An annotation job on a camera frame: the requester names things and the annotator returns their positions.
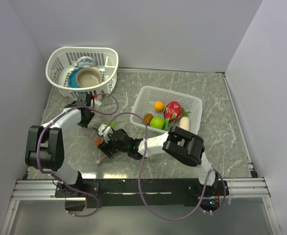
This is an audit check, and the red orange fake fruit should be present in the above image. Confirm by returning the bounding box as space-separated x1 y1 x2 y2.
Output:
94 138 104 146

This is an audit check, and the brown fake kiwi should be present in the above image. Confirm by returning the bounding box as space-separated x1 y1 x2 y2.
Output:
143 114 154 125

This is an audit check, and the green fake apple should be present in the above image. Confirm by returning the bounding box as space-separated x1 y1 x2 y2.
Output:
149 117 165 130
104 120 117 128

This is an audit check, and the white perforated tray basket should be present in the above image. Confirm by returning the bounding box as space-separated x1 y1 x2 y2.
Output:
131 86 203 135

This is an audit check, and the red fake dragon fruit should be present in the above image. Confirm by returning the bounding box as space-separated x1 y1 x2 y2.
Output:
163 101 182 131

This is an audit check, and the white fake radish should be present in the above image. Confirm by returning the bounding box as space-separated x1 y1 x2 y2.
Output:
179 117 190 131

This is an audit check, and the clear zip top bag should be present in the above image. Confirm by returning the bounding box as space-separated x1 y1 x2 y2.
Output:
93 123 114 164

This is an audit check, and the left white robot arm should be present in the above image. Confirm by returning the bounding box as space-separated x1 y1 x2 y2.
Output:
25 94 95 197

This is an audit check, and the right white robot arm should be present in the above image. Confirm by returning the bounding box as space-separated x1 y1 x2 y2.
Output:
97 124 218 195

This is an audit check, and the beige bowl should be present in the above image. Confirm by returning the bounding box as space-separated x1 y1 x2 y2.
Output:
76 67 102 88

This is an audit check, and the blue plate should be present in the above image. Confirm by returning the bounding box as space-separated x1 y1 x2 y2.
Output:
68 69 81 88

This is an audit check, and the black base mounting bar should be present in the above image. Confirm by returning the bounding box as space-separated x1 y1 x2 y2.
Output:
55 178 230 212

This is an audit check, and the blue white porcelain bowl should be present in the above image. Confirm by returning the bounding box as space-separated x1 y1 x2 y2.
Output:
75 56 95 68

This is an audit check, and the white slotted dish basket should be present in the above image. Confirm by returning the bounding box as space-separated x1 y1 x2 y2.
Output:
46 47 119 100

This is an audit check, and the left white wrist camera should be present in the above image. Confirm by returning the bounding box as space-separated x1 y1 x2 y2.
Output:
91 94 102 109

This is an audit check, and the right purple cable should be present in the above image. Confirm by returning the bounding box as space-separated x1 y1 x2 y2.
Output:
106 112 229 221

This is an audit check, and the purple cable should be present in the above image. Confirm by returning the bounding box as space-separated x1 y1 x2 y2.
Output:
37 94 119 218
106 112 229 221

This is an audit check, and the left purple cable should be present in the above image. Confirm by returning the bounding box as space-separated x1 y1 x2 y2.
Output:
37 94 119 218

